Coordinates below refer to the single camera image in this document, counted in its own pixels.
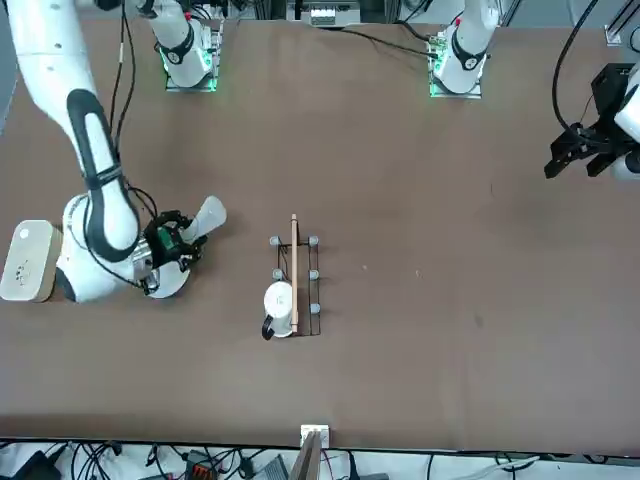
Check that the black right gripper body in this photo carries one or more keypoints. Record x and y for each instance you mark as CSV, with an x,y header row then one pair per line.
x,y
167,245

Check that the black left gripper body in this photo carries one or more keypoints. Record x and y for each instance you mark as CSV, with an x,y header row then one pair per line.
x,y
611,95

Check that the transparent sauce bottle blue cap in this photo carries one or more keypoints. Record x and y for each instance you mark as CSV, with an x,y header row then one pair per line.
x,y
210,215

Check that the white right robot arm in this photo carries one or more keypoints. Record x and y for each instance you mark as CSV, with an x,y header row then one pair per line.
x,y
45,60

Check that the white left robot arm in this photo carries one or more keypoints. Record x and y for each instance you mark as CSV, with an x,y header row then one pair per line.
x,y
465,55

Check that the white round plate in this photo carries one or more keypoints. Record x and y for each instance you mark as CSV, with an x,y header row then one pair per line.
x,y
170,285

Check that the cream lidded storage box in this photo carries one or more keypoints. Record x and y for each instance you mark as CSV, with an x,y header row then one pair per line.
x,y
27,260

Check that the black orange hub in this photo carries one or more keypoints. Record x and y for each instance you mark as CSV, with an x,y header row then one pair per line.
x,y
200,465

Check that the black power adapter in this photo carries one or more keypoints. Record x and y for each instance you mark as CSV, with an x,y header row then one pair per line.
x,y
37,465

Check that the grey power strip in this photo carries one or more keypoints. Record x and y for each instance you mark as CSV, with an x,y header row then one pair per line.
x,y
332,15

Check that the aluminium corner bracket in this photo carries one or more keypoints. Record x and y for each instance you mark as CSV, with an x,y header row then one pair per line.
x,y
614,32

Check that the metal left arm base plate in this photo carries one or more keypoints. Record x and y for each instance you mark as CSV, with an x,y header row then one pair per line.
x,y
475,93

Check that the aluminium frame post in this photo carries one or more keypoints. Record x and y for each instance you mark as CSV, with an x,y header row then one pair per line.
x,y
312,450

